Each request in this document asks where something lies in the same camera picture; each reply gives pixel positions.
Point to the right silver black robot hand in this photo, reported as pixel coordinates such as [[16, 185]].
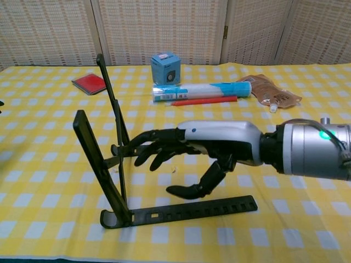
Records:
[[225, 134]]

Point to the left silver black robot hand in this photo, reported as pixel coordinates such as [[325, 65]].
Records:
[[1, 103]]

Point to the black folding laptop stand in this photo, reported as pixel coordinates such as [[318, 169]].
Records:
[[192, 212]]

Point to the yellow white checkered tablecloth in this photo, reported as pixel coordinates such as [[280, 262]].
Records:
[[274, 205]]

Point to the red pen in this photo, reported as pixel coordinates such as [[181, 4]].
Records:
[[205, 100]]

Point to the blue white tube package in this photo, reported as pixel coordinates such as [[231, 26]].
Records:
[[203, 90]]

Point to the brown spouted refill pouch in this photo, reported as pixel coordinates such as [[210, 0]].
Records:
[[274, 93]]

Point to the blue cube cardboard box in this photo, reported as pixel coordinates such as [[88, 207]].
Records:
[[164, 69]]

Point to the red card wallet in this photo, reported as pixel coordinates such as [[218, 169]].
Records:
[[87, 82]]

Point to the brass screen hinge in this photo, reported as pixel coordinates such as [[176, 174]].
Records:
[[226, 32]]

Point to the beige woven folding screen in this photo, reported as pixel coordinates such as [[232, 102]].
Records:
[[164, 30]]

